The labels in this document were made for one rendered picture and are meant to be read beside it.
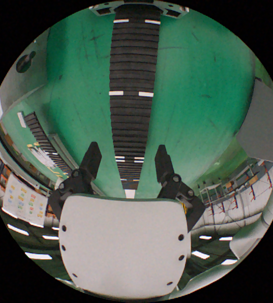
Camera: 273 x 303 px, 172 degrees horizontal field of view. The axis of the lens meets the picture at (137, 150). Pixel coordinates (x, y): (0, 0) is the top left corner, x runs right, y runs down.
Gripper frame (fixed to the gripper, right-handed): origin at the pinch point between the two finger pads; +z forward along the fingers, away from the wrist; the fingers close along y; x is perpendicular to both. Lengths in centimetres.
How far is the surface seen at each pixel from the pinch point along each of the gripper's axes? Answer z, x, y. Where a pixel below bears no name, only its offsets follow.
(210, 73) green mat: 6.2, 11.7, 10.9
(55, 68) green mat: 6.2, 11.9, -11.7
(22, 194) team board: -38, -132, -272
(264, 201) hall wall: -195, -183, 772
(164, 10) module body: 4.7, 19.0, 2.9
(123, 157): 2.6, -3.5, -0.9
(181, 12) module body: 3.8, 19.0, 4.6
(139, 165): 2.8, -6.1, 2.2
